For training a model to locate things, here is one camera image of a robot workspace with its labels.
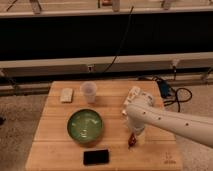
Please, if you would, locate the dark red pepper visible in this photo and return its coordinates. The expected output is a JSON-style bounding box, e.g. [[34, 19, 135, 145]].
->
[[128, 133, 137, 148]]

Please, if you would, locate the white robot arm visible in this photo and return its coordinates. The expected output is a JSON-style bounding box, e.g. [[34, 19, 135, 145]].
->
[[126, 96, 213, 148]]

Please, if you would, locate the green ceramic bowl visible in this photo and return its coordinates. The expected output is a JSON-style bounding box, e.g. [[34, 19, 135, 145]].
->
[[67, 109, 104, 144]]

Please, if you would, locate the white plastic bottle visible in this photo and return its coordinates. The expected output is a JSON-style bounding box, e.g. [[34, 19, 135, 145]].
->
[[124, 86, 141, 106]]

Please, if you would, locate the blue power adapter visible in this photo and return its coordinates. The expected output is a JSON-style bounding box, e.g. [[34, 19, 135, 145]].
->
[[157, 81, 170, 98]]

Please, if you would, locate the black smartphone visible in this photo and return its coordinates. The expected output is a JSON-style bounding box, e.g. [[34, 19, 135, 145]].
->
[[83, 149, 109, 165]]

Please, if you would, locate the translucent plastic cup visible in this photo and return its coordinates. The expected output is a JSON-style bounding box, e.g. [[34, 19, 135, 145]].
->
[[80, 81, 97, 103]]

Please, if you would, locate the beige sponge block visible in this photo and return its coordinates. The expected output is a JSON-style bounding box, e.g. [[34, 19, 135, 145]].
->
[[60, 88, 73, 103]]

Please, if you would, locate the black hanging cable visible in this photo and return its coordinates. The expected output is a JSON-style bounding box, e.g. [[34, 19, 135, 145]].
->
[[101, 4, 137, 74]]

